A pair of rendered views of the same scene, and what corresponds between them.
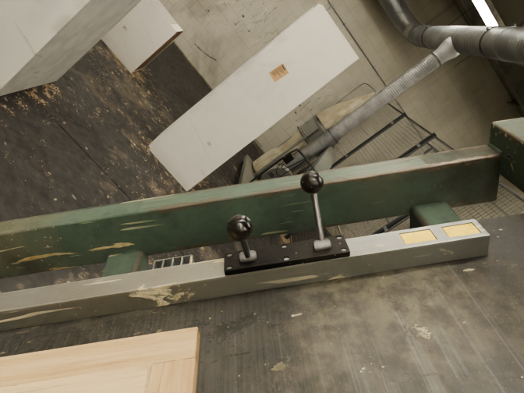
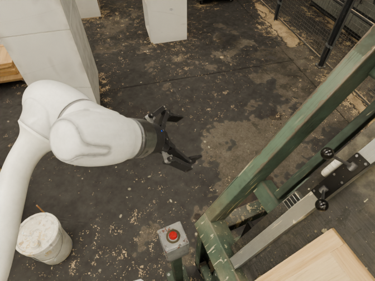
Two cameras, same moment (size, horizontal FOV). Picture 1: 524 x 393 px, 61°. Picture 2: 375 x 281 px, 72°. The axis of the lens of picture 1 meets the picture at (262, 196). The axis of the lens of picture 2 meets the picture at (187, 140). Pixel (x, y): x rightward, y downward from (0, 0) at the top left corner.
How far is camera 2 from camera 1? 69 cm
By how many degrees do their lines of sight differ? 36
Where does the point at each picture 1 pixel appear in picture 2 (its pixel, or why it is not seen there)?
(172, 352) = (333, 245)
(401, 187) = (356, 76)
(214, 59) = not seen: outside the picture
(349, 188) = (329, 100)
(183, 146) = (163, 24)
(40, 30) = (80, 78)
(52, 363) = (295, 263)
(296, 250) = (342, 174)
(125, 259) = (261, 190)
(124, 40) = (80, 6)
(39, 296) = (263, 240)
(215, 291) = not seen: hidden behind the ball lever
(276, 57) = not seen: outside the picture
